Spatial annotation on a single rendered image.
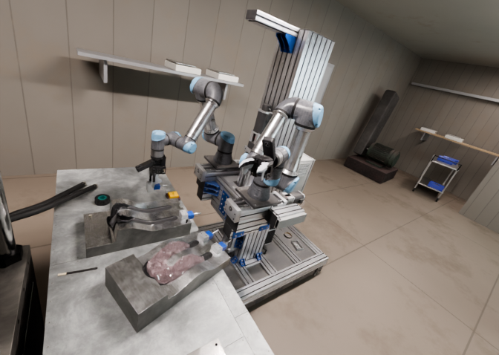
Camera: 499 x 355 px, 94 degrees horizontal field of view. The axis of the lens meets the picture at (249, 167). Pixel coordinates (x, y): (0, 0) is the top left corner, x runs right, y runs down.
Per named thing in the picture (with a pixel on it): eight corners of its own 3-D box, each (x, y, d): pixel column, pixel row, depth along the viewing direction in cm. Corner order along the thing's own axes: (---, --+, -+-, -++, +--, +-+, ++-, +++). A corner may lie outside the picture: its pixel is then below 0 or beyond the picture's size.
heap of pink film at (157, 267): (186, 240, 124) (188, 229, 121) (208, 261, 115) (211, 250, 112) (138, 266, 104) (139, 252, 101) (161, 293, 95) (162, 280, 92)
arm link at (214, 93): (232, 93, 151) (194, 157, 143) (219, 88, 155) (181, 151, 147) (226, 82, 140) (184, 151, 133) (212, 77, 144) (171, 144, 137)
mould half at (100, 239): (175, 209, 155) (177, 191, 150) (189, 235, 137) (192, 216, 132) (84, 223, 125) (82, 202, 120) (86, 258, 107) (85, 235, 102)
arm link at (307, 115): (274, 182, 150) (302, 97, 128) (295, 191, 145) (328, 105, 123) (266, 188, 140) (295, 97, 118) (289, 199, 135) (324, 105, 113)
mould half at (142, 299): (197, 236, 137) (200, 222, 133) (228, 264, 124) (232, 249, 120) (105, 285, 98) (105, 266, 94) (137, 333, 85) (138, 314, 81)
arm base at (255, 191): (260, 187, 161) (263, 174, 157) (274, 199, 151) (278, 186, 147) (243, 189, 152) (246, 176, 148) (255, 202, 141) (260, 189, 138)
